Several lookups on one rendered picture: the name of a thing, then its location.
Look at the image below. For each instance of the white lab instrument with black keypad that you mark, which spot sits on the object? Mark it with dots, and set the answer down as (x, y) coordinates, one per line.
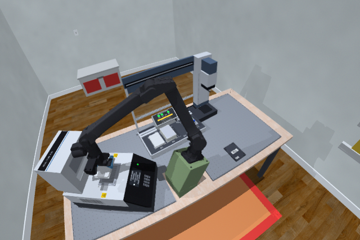
(131, 187)

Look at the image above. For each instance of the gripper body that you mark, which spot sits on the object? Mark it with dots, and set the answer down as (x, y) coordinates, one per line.
(106, 162)

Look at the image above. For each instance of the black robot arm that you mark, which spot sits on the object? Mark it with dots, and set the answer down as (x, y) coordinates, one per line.
(150, 89)

